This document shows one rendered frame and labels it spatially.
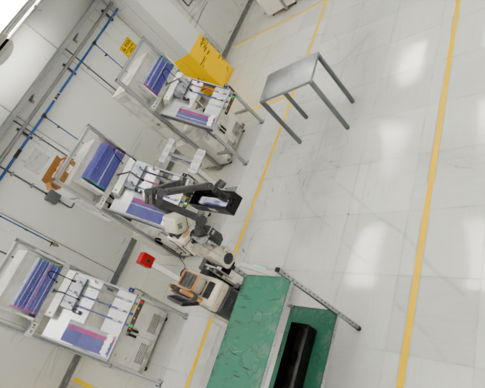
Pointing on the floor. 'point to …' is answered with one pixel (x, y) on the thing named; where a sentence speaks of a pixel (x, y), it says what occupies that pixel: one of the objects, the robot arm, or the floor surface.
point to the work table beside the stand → (274, 84)
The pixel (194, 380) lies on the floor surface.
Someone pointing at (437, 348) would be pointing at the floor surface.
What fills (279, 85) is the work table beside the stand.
